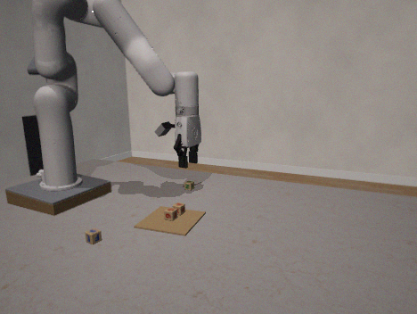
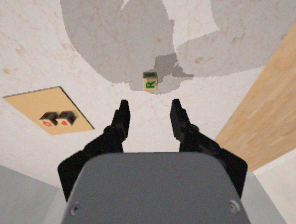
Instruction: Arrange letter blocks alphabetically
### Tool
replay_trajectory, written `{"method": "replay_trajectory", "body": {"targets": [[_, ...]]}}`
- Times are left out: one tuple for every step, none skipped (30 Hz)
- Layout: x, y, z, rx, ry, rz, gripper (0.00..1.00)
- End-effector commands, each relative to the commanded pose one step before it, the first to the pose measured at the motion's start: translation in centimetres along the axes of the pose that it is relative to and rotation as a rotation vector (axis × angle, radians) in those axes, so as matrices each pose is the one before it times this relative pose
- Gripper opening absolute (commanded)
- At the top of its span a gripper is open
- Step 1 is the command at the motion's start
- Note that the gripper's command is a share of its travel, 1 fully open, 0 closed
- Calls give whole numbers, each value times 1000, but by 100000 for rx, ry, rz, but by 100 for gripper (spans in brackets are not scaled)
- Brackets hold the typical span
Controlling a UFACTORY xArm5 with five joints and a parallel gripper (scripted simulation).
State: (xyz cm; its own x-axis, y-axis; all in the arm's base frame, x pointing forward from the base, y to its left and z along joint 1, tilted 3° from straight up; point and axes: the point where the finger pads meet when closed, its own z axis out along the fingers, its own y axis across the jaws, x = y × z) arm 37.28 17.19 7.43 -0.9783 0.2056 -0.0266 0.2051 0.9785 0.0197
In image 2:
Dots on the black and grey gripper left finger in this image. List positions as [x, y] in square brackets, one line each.
[113, 135]

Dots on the wooden letter block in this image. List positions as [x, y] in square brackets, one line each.
[150, 81]
[66, 118]
[48, 119]

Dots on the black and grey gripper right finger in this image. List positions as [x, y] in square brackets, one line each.
[193, 141]

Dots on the tan flat mat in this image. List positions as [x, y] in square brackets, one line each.
[36, 103]

